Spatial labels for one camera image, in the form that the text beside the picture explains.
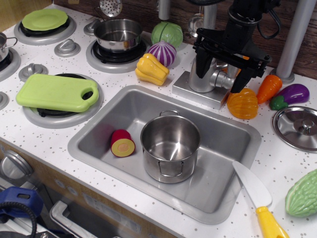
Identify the rear left stove burner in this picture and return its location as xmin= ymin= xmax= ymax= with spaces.
xmin=14 ymin=16 xmax=76 ymax=46

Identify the grey metal pole centre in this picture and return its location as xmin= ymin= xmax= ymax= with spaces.
xmin=187 ymin=0 xmax=218 ymax=38

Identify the purple white toy onion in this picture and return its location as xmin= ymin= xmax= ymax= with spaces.
xmin=148 ymin=41 xmax=177 ymax=67

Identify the steel pot at left edge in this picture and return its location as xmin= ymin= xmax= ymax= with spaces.
xmin=0 ymin=32 xmax=18 ymax=61

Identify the steel strainer ladle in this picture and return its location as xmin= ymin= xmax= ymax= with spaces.
xmin=94 ymin=0 xmax=122 ymax=19

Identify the green cutting board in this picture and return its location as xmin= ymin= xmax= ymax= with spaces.
xmin=16 ymin=74 xmax=99 ymax=113

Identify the grey oven dial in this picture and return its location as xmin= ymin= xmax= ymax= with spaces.
xmin=0 ymin=150 xmax=33 ymax=180

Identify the orange toy pumpkin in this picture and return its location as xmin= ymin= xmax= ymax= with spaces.
xmin=227 ymin=88 xmax=259 ymax=119

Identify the grey stove knob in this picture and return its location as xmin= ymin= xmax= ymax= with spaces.
xmin=84 ymin=18 xmax=102 ymax=36
xmin=54 ymin=39 xmax=81 ymax=58
xmin=18 ymin=63 xmax=48 ymax=82

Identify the grey stove knob rear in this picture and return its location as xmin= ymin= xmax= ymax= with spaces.
xmin=84 ymin=18 xmax=102 ymax=36

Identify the red yellow toy fruit half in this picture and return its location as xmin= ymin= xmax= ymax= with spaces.
xmin=110 ymin=129 xmax=135 ymax=157

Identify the grey stove knob left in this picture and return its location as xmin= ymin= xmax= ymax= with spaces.
xmin=18 ymin=63 xmax=48 ymax=82

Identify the green toy cabbage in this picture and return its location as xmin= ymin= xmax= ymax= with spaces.
xmin=151 ymin=21 xmax=183 ymax=48

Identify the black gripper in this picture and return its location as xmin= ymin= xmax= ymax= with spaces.
xmin=194 ymin=28 xmax=272 ymax=93

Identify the large steel pot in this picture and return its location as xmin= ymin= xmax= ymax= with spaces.
xmin=140 ymin=110 xmax=201 ymax=184

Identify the grey metal pole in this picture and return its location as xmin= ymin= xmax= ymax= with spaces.
xmin=158 ymin=0 xmax=171 ymax=20
xmin=271 ymin=0 xmax=317 ymax=84
xmin=187 ymin=0 xmax=218 ymax=38

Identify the left edge stove burner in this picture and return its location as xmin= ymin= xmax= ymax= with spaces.
xmin=0 ymin=49 xmax=21 ymax=81

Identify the small steel saucepan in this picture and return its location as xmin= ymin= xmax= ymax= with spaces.
xmin=94 ymin=19 xmax=143 ymax=52

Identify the rear right stove burner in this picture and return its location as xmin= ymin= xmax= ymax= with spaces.
xmin=86 ymin=37 xmax=152 ymax=74

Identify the steel pot lid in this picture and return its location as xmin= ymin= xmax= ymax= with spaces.
xmin=272 ymin=106 xmax=317 ymax=153

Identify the purple toy eggplant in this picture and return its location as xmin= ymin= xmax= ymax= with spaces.
xmin=269 ymin=84 xmax=310 ymax=111

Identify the silver toy faucet lever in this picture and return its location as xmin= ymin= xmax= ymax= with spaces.
xmin=210 ymin=62 xmax=241 ymax=90

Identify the grey stove knob left edge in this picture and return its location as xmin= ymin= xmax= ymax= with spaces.
xmin=0 ymin=92 xmax=9 ymax=110

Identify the grey oven door handle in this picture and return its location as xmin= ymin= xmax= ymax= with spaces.
xmin=50 ymin=201 xmax=102 ymax=238

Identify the green toy plate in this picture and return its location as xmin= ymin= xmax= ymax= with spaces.
xmin=22 ymin=9 xmax=68 ymax=31

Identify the white yellow toy knife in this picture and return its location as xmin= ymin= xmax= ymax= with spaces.
xmin=232 ymin=161 xmax=289 ymax=238

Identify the blue clamp with black cable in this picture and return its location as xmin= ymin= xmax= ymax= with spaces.
xmin=0 ymin=186 xmax=44 ymax=238

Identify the orange toy carrot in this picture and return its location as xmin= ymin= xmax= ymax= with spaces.
xmin=257 ymin=75 xmax=283 ymax=104

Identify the grey metal pole left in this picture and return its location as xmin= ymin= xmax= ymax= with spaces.
xmin=158 ymin=0 xmax=171 ymax=20

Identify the yellow toy bell pepper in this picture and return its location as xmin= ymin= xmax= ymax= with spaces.
xmin=135 ymin=53 xmax=169 ymax=86

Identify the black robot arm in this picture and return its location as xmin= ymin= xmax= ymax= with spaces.
xmin=194 ymin=0 xmax=280 ymax=93

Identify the grey metal pole right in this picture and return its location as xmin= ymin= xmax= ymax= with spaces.
xmin=271 ymin=0 xmax=317 ymax=84

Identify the grey stove knob centre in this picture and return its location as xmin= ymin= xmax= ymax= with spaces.
xmin=54 ymin=39 xmax=81 ymax=58

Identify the silver toy sink basin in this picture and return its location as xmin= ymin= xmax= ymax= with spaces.
xmin=68 ymin=86 xmax=262 ymax=225

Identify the silver faucet base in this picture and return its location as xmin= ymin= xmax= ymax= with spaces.
xmin=172 ymin=59 xmax=230 ymax=110

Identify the front stove burner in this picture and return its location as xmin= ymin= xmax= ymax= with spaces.
xmin=22 ymin=73 xmax=104 ymax=129

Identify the green toy bitter gourd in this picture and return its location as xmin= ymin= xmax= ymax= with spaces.
xmin=285 ymin=170 xmax=317 ymax=217

